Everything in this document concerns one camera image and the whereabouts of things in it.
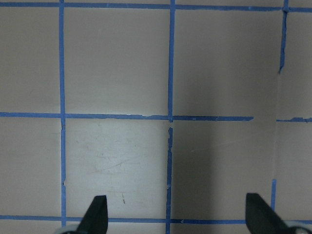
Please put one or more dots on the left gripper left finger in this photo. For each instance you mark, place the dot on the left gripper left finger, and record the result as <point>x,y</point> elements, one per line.
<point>95,220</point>

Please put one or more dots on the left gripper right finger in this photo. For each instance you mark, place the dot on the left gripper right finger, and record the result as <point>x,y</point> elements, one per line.
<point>261,219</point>

